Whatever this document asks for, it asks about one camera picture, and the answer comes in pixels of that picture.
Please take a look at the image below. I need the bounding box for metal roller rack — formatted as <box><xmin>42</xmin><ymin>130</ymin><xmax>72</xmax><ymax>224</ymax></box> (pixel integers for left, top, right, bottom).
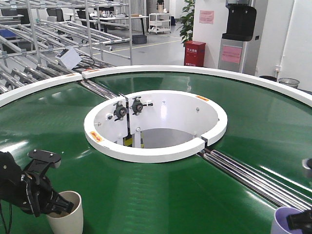
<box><xmin>0</xmin><ymin>0</ymin><xmax>132</xmax><ymax>94</ymax></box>

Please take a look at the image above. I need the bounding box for green potted plant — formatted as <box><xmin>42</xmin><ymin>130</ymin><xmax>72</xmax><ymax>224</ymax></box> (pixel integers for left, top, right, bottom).
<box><xmin>179</xmin><ymin>0</ymin><xmax>195</xmax><ymax>46</ymax></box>

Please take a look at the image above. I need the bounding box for lavender plastic cup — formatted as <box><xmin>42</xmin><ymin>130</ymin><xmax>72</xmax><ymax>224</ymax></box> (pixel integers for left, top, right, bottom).
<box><xmin>271</xmin><ymin>207</ymin><xmax>312</xmax><ymax>234</ymax></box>

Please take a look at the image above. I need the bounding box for black crate on floor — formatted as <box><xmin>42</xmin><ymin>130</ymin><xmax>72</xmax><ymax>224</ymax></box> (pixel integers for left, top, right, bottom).
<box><xmin>132</xmin><ymin>34</ymin><xmax>147</xmax><ymax>44</ymax></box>

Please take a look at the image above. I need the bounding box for white trolley cart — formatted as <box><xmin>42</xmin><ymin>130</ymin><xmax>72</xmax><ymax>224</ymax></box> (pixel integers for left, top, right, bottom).
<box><xmin>148</xmin><ymin>13</ymin><xmax>171</xmax><ymax>34</ymax></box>

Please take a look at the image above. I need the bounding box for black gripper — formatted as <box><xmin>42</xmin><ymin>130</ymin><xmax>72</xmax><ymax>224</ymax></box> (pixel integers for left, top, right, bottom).
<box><xmin>0</xmin><ymin>149</ymin><xmax>74</xmax><ymax>217</ymax></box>

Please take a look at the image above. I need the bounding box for white inner conveyor ring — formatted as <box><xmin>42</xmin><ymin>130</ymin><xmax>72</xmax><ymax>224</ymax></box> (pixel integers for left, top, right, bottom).
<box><xmin>83</xmin><ymin>90</ymin><xmax>228</xmax><ymax>164</ymax></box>

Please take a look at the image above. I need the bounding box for steel conveyor rollers right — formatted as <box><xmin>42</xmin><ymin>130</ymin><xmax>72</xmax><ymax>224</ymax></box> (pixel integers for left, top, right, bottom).
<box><xmin>197</xmin><ymin>148</ymin><xmax>312</xmax><ymax>211</ymax></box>

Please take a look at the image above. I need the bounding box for red fire extinguisher box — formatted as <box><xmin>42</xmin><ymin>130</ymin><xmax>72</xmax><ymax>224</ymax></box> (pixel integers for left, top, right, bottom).
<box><xmin>184</xmin><ymin>40</ymin><xmax>206</xmax><ymax>67</ymax></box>

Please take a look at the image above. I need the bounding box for white outer conveyor rim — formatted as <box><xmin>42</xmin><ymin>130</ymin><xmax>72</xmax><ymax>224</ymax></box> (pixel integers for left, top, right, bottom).
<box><xmin>0</xmin><ymin>65</ymin><xmax>312</xmax><ymax>107</ymax></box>

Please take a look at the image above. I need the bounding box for green circular conveyor belt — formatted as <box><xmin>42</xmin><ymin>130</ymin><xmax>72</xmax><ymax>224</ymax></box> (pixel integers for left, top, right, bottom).
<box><xmin>0</xmin><ymin>72</ymin><xmax>312</xmax><ymax>234</ymax></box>

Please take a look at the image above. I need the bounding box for pink wall notice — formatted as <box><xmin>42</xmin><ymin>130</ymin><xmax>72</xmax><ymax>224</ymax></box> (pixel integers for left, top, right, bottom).
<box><xmin>199</xmin><ymin>10</ymin><xmax>215</xmax><ymax>24</ymax></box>

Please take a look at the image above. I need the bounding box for cream plastic cup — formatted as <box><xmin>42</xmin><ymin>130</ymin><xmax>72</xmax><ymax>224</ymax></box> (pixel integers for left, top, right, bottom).
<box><xmin>46</xmin><ymin>191</ymin><xmax>83</xmax><ymax>234</ymax></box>

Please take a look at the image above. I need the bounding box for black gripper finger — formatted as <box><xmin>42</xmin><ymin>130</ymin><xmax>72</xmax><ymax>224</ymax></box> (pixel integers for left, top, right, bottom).
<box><xmin>286</xmin><ymin>210</ymin><xmax>312</xmax><ymax>230</ymax></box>

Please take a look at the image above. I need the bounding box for black and grey water dispenser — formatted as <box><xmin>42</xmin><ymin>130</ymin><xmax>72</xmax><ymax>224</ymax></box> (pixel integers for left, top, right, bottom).
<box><xmin>218</xmin><ymin>0</ymin><xmax>256</xmax><ymax>73</ymax></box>

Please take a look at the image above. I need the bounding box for wire mesh waste bin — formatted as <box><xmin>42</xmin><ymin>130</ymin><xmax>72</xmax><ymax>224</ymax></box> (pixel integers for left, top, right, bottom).
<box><xmin>278</xmin><ymin>78</ymin><xmax>300</xmax><ymax>89</ymax></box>

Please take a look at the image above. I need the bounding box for white control box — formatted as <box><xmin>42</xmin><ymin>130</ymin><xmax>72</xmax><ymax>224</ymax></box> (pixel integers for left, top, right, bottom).
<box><xmin>55</xmin><ymin>47</ymin><xmax>82</xmax><ymax>69</ymax></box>

